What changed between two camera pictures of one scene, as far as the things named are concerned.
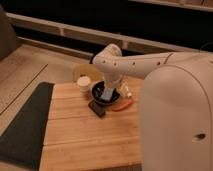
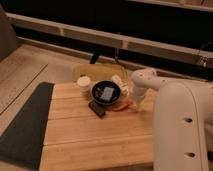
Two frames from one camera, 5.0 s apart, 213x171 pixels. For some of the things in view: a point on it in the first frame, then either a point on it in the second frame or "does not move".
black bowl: [97, 91] does not move
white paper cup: [84, 84] does not move
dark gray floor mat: [23, 142] does not move
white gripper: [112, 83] to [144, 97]
